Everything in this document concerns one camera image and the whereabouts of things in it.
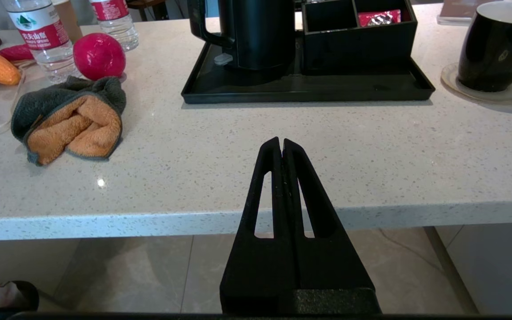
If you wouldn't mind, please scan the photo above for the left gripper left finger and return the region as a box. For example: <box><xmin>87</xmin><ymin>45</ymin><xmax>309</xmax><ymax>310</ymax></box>
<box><xmin>220</xmin><ymin>137</ymin><xmax>293</xmax><ymax>313</ymax></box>

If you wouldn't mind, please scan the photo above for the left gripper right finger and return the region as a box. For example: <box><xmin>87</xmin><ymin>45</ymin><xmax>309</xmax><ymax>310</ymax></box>
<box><xmin>284</xmin><ymin>139</ymin><xmax>381</xmax><ymax>314</ymax></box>

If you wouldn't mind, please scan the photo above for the black electric kettle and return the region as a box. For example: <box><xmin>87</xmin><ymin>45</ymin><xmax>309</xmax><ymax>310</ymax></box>
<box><xmin>187</xmin><ymin>0</ymin><xmax>296</xmax><ymax>72</ymax></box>

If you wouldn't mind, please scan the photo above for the white counter cabinet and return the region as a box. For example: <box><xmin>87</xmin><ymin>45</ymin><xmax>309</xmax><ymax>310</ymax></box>
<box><xmin>424</xmin><ymin>222</ymin><xmax>512</xmax><ymax>314</ymax></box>

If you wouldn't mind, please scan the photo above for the black serving tray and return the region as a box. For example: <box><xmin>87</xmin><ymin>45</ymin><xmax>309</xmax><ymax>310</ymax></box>
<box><xmin>181</xmin><ymin>31</ymin><xmax>436</xmax><ymax>105</ymax></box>

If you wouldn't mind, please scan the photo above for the black compartment organizer box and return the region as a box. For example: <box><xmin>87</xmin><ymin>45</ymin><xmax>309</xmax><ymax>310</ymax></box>
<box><xmin>301</xmin><ymin>0</ymin><xmax>418</xmax><ymax>75</ymax></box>

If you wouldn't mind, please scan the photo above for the grey and orange cloth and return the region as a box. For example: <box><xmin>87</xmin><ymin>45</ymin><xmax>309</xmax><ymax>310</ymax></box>
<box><xmin>11</xmin><ymin>76</ymin><xmax>127</xmax><ymax>166</ymax></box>

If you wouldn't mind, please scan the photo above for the black waste bin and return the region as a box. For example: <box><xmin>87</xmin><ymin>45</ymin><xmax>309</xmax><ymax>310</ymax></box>
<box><xmin>0</xmin><ymin>280</ymin><xmax>40</xmax><ymax>314</ymax></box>

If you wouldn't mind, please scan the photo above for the red sachet packet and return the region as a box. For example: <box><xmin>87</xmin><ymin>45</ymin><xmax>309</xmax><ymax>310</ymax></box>
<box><xmin>358</xmin><ymin>10</ymin><xmax>402</xmax><ymax>27</ymax></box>

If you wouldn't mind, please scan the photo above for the red toy tomato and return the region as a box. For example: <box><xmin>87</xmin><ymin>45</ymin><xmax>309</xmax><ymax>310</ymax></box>
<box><xmin>73</xmin><ymin>32</ymin><xmax>127</xmax><ymax>81</ymax></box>

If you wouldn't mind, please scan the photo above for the black mug white inside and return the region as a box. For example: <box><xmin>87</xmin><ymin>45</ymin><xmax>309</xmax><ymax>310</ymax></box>
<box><xmin>457</xmin><ymin>1</ymin><xmax>512</xmax><ymax>92</ymax></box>

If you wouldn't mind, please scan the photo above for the water bottle red cap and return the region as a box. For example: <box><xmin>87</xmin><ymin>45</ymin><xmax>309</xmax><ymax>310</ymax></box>
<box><xmin>2</xmin><ymin>0</ymin><xmax>79</xmax><ymax>83</ymax></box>
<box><xmin>89</xmin><ymin>0</ymin><xmax>140</xmax><ymax>52</ymax></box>

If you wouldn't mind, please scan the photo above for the brown paper cup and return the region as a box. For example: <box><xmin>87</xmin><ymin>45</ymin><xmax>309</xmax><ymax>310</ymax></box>
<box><xmin>53</xmin><ymin>0</ymin><xmax>83</xmax><ymax>44</ymax></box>

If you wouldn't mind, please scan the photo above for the red toy chili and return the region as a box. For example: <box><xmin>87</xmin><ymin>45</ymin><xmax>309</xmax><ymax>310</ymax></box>
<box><xmin>0</xmin><ymin>44</ymin><xmax>35</xmax><ymax>62</ymax></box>

